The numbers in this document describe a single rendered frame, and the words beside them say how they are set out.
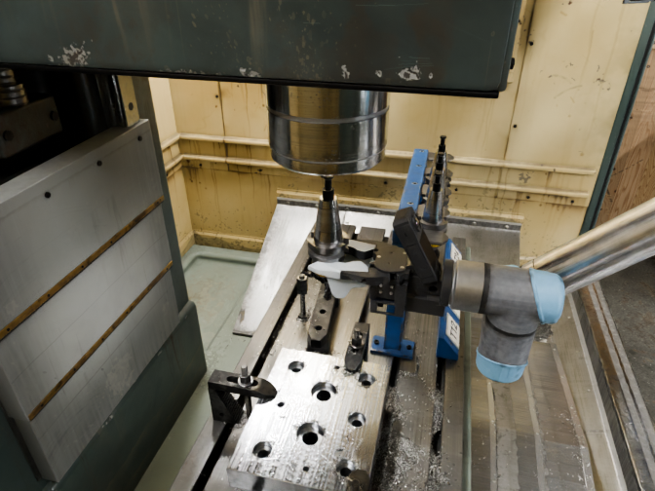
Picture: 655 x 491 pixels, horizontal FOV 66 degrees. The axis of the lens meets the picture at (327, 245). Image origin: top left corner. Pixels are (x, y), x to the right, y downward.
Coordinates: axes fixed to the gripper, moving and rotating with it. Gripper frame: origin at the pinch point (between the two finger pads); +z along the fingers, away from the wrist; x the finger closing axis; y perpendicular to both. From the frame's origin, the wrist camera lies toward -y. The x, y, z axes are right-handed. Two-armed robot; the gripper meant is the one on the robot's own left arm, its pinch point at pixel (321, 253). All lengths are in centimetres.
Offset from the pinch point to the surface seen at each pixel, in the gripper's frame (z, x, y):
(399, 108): -1, 101, 6
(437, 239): -17.6, 24.1, 8.7
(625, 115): -68, 100, 2
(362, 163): -6.6, -5.5, -17.8
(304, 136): 0.0, -8.1, -21.5
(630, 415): -65, 27, 49
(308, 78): -1.7, -12.4, -29.3
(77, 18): 24.0, -12.7, -34.0
